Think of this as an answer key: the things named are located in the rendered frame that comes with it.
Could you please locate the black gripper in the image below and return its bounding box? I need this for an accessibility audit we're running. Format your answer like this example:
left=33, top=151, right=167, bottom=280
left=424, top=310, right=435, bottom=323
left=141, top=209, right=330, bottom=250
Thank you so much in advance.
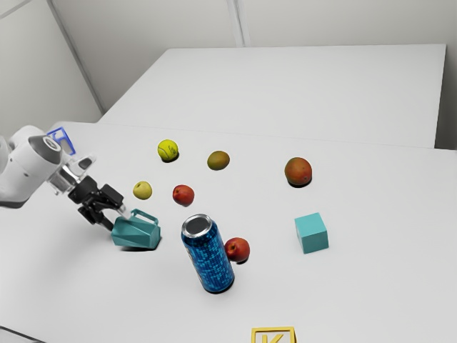
left=67, top=176, right=132, bottom=233

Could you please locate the teal faceted mug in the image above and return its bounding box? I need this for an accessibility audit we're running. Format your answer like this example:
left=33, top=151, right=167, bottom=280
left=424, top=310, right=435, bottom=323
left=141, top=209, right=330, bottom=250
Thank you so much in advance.
left=111, top=208, right=162, bottom=251

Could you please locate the yellow green apple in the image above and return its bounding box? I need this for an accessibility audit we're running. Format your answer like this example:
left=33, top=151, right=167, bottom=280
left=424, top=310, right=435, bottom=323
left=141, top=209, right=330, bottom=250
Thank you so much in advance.
left=132, top=180, right=154, bottom=201

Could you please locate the red peach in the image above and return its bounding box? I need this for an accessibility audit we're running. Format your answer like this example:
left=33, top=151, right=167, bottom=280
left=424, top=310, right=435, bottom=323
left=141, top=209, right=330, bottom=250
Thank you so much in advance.
left=172, top=184, right=196, bottom=207
left=224, top=237, right=251, bottom=264

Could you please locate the blue letter block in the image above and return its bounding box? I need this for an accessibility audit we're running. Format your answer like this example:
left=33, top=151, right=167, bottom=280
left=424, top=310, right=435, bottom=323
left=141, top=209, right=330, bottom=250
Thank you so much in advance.
left=47, top=125, right=77, bottom=156

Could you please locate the yellow tennis ball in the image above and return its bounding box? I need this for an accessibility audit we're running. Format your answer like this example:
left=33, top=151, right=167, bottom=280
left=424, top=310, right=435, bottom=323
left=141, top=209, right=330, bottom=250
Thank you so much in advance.
left=156, top=139, right=179, bottom=163

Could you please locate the blue patterned can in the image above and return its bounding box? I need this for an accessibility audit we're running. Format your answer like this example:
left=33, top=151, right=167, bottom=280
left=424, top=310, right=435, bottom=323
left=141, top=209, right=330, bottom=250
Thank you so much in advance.
left=181, top=213, right=236, bottom=294

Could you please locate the green brown oval fruit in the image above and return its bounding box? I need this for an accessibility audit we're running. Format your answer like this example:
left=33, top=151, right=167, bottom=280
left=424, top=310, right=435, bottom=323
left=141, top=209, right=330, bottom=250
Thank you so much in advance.
left=206, top=150, right=231, bottom=172

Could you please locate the red green mango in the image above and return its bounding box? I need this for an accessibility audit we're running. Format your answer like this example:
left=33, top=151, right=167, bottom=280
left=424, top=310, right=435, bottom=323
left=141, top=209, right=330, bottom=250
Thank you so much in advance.
left=283, top=156, right=313, bottom=187

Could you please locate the teal cube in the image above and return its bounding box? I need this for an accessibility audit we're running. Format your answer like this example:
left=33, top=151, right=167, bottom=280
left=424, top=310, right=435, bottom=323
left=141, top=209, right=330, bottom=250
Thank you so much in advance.
left=293, top=212, right=329, bottom=255

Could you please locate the yellow letter block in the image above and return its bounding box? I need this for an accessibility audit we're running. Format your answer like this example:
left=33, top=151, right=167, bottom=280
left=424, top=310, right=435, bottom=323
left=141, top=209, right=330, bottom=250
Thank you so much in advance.
left=250, top=325, right=298, bottom=343

